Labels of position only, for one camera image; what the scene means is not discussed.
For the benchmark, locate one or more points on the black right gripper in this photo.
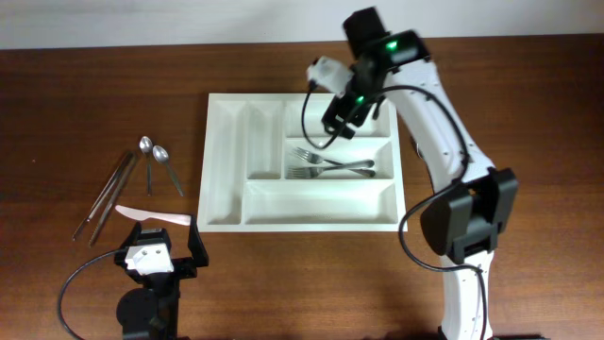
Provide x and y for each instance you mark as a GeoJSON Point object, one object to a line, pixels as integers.
{"type": "Point", "coordinates": [342, 104]}

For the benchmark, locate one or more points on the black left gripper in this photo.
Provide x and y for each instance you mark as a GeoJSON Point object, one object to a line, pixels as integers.
{"type": "Point", "coordinates": [185, 265]}

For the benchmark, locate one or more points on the steel fork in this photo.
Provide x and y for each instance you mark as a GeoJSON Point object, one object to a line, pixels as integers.
{"type": "Point", "coordinates": [317, 160]}
{"type": "Point", "coordinates": [313, 172]}

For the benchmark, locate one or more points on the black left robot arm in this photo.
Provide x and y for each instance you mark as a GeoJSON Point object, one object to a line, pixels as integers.
{"type": "Point", "coordinates": [150, 311]}

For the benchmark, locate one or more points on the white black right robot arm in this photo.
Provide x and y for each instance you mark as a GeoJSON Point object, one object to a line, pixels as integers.
{"type": "Point", "coordinates": [472, 199]}

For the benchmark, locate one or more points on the pink plastic knife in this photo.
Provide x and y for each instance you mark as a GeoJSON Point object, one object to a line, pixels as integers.
{"type": "Point", "coordinates": [141, 215]}

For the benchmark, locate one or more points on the small steel teaspoon right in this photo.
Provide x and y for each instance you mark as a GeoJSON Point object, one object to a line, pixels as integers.
{"type": "Point", "coordinates": [162, 156]}

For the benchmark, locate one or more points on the small steel teaspoon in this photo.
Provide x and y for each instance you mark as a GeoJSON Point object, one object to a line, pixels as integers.
{"type": "Point", "coordinates": [162, 156]}
{"type": "Point", "coordinates": [146, 147]}

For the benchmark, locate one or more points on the small steel teaspoon left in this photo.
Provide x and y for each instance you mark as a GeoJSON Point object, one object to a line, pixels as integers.
{"type": "Point", "coordinates": [146, 147]}

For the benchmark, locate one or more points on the white plastic cutlery tray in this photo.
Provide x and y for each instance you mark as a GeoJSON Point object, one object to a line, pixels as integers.
{"type": "Point", "coordinates": [246, 185]}

